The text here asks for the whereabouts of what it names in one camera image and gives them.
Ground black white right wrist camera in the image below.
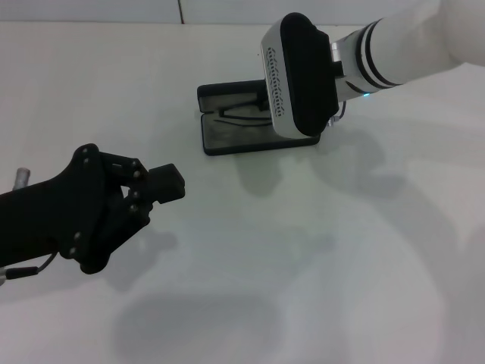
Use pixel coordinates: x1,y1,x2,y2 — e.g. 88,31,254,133
260,12,342,139

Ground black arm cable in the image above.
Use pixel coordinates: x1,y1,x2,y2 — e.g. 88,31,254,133
0,253,58,290
327,100,348,128

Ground black glasses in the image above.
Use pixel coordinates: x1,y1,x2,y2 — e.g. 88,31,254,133
213,96,274,128

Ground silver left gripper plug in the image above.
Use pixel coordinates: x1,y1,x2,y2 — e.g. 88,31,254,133
14,168,33,190

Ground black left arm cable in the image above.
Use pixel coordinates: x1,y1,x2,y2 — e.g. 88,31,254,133
0,253,58,290

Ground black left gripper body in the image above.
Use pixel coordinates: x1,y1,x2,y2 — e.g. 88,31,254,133
0,143,126,275

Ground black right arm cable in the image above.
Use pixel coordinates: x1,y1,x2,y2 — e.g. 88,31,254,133
327,100,348,128

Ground black glasses case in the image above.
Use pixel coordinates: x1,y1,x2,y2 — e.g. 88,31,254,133
196,78,322,156

